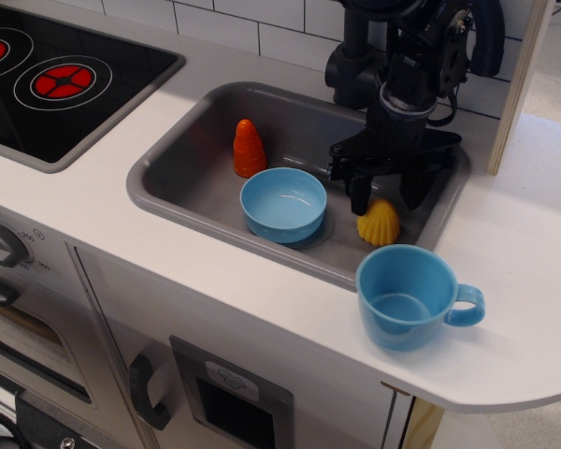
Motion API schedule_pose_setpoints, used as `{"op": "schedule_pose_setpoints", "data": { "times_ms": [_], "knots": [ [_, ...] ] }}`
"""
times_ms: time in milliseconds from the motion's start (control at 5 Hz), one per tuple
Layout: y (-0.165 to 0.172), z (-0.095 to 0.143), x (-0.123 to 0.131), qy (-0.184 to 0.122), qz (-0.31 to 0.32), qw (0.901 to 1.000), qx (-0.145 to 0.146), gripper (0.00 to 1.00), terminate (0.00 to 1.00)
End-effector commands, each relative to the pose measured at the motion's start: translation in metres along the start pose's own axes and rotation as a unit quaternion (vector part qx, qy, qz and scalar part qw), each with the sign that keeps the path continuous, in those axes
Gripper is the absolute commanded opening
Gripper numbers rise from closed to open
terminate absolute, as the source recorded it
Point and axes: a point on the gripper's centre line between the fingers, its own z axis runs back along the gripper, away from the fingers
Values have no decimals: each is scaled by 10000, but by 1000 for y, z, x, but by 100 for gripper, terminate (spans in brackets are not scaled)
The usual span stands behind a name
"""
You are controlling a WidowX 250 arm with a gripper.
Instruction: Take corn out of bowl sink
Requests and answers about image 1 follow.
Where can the blue plastic bowl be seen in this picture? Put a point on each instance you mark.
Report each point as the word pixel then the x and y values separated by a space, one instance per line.
pixel 283 205

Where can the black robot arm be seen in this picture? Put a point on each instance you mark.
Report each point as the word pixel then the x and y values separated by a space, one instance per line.
pixel 396 60

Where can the grey toy sink basin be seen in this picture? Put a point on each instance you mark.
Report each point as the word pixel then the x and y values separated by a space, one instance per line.
pixel 187 176

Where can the wooden side post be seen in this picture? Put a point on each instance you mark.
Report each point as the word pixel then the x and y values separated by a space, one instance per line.
pixel 535 32

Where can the blue plastic cup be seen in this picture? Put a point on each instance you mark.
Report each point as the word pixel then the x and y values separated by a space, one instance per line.
pixel 406 293

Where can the yellow toy corn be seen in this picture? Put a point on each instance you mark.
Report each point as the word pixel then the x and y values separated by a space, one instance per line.
pixel 380 225

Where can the dark grey toy faucet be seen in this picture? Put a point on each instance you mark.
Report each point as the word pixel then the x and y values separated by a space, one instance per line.
pixel 420 50

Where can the black toy stovetop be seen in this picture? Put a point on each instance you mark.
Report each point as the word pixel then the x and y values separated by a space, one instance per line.
pixel 63 87

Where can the orange toy carrot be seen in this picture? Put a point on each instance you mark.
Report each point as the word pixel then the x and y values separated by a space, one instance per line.
pixel 248 150

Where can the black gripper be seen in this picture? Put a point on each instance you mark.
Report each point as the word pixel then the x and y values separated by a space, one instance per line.
pixel 392 143

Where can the grey dispenser panel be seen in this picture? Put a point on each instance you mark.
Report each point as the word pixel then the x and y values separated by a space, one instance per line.
pixel 233 402

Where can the grey oven knob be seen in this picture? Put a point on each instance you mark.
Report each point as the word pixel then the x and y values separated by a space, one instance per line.
pixel 13 250

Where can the dark grey cabinet handle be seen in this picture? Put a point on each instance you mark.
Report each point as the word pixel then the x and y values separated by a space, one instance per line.
pixel 140 374

